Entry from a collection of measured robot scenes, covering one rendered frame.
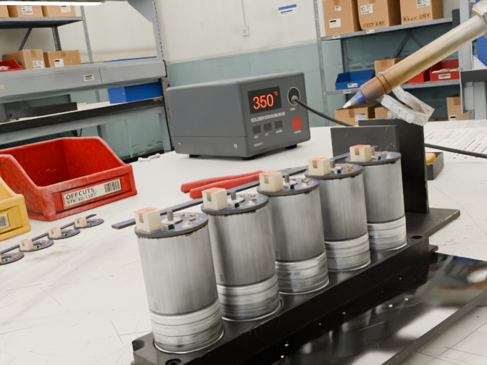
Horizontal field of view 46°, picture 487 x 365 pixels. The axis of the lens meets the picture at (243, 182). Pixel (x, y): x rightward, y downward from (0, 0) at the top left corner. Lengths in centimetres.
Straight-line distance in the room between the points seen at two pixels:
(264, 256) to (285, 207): 2
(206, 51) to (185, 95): 541
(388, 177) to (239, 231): 9
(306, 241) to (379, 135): 14
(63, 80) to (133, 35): 333
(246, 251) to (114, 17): 596
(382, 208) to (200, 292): 10
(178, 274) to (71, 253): 23
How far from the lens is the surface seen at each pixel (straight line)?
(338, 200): 24
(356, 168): 25
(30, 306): 33
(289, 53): 554
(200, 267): 19
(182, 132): 76
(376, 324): 22
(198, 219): 19
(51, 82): 296
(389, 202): 26
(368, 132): 35
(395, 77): 24
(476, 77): 213
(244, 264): 20
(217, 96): 69
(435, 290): 25
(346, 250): 24
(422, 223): 36
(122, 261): 37
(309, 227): 22
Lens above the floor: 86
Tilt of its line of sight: 11 degrees down
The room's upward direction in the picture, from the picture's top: 8 degrees counter-clockwise
